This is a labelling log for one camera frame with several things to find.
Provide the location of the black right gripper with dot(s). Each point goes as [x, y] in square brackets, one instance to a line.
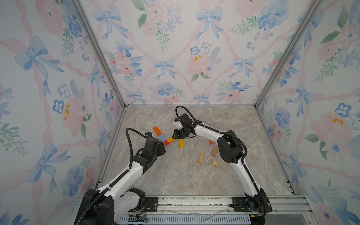
[176, 136]

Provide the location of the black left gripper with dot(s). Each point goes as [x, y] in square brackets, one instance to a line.
[161, 148]

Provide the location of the long yellow block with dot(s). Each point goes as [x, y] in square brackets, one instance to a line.
[181, 144]

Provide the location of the light blue block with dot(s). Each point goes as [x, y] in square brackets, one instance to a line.
[162, 138]

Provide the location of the short yellow block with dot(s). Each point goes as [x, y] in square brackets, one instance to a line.
[170, 140]

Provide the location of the small orange block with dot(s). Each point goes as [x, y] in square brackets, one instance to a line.
[157, 131]

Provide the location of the long natural wood block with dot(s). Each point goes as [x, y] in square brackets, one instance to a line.
[201, 157]

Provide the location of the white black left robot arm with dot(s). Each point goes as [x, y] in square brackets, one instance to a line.
[109, 203]

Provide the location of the tilted natural wood block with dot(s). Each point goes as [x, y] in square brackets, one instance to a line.
[215, 152]

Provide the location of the small natural wood cube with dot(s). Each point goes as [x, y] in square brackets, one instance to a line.
[215, 163]

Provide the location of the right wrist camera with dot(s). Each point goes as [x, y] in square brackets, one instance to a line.
[178, 124]

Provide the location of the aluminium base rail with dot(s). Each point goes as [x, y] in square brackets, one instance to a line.
[222, 210]

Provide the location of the aluminium corner post left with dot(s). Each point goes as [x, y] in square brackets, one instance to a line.
[79, 11]

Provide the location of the aluminium corner post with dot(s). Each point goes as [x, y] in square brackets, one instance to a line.
[79, 11]
[301, 29]

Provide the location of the aluminium corner post right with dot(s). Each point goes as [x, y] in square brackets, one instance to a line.
[301, 29]

